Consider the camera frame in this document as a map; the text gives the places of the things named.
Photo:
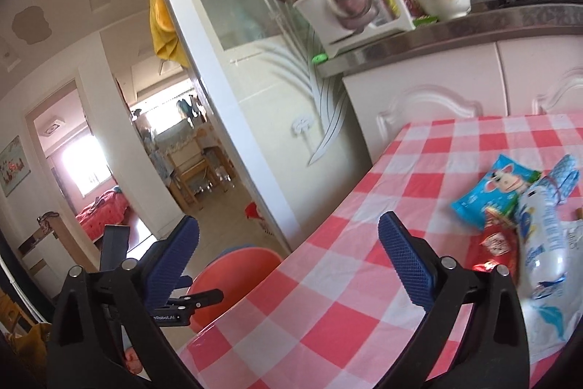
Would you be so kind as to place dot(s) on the red floor scrap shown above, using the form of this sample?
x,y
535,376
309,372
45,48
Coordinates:
x,y
255,216

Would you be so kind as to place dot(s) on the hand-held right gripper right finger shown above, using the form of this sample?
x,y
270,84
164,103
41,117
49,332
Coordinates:
x,y
405,266

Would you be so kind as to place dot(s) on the framed wall picture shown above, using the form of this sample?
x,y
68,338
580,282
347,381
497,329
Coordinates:
x,y
13,168

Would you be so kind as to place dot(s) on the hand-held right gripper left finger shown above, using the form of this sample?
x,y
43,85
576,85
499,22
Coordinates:
x,y
171,266

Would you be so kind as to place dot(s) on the frosted glass sliding door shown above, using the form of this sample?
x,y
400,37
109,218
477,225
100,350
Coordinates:
x,y
255,106

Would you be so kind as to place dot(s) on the red white checkered tablecloth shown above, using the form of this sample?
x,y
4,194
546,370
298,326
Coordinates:
x,y
346,234

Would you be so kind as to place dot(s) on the green packet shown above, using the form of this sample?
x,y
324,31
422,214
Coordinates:
x,y
426,20

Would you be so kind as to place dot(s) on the metal ladle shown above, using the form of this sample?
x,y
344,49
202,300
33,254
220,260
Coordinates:
x,y
350,1

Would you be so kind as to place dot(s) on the white blue plastic wrapper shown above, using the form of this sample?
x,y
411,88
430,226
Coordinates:
x,y
555,320

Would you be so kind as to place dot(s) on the green clip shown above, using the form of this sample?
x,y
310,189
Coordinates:
x,y
320,58

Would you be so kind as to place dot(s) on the white kitchen cabinet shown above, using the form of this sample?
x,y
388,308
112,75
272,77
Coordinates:
x,y
432,97

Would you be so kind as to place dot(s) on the tall white plastic bottle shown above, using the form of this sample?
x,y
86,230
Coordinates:
x,y
542,234

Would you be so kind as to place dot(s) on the grey kitchen countertop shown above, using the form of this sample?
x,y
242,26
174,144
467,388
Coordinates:
x,y
455,36

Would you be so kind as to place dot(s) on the red bed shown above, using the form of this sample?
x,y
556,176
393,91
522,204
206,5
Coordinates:
x,y
102,211

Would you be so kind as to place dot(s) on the red snack wrapper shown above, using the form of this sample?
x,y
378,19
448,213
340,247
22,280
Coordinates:
x,y
496,243

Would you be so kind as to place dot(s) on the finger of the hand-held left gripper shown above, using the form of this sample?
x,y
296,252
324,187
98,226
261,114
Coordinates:
x,y
184,281
200,298

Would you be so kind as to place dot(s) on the white side cabinet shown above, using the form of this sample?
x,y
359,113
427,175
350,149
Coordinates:
x,y
50,247

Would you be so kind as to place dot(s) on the wooden chair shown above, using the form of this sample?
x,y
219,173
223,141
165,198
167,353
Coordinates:
x,y
196,175

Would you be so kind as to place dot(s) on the red round stool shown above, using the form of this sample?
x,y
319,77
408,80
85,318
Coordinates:
x,y
237,275

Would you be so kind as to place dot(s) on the yellow hanging cloth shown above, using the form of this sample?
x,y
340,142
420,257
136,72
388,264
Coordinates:
x,y
164,20

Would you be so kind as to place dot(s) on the blue snack packet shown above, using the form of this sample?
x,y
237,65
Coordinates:
x,y
492,188

